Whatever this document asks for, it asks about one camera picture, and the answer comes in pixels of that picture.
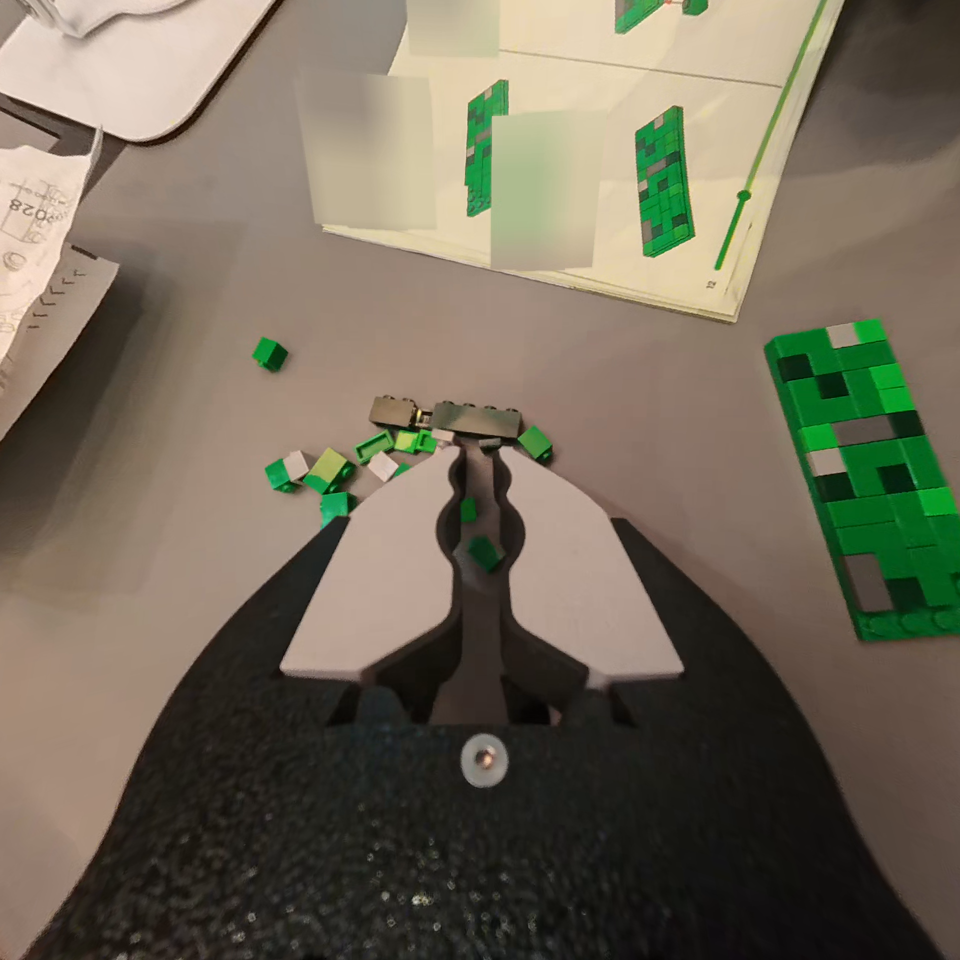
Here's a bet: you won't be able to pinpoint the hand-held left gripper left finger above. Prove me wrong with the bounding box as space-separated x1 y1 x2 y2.
277 447 471 726

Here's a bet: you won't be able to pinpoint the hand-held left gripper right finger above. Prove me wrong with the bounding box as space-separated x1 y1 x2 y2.
491 447 687 726

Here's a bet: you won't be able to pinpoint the pile of small bricks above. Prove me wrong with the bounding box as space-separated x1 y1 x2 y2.
262 423 558 576

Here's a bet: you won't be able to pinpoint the green brick plate assembly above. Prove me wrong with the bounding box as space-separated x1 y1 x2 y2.
763 318 960 645

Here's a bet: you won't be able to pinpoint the grey desk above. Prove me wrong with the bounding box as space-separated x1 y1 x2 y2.
0 0 960 960

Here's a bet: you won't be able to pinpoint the black brick with pin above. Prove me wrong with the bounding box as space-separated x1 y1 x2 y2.
370 395 438 434

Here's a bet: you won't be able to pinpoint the long dark brick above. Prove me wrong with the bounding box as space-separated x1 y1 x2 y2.
431 399 525 441

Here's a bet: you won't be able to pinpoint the white paper sheets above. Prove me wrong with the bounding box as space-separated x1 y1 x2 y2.
0 127 121 441

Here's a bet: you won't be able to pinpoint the open instruction booklet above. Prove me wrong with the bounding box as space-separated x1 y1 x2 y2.
296 0 849 325

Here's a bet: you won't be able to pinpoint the clear plastic bag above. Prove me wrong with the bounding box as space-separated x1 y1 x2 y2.
15 0 198 39

